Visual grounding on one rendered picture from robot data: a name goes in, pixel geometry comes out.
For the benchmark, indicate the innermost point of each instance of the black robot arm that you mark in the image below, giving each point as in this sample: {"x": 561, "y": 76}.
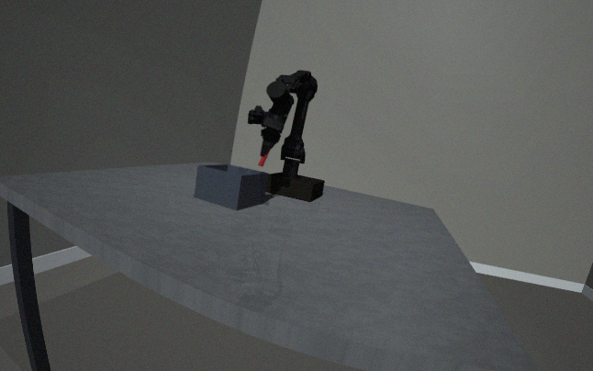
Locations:
{"x": 304, "y": 85}

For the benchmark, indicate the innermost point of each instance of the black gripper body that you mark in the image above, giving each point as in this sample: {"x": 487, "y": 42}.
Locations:
{"x": 275, "y": 123}

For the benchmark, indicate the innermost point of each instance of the red peg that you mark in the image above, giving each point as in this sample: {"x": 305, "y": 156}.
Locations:
{"x": 263, "y": 159}

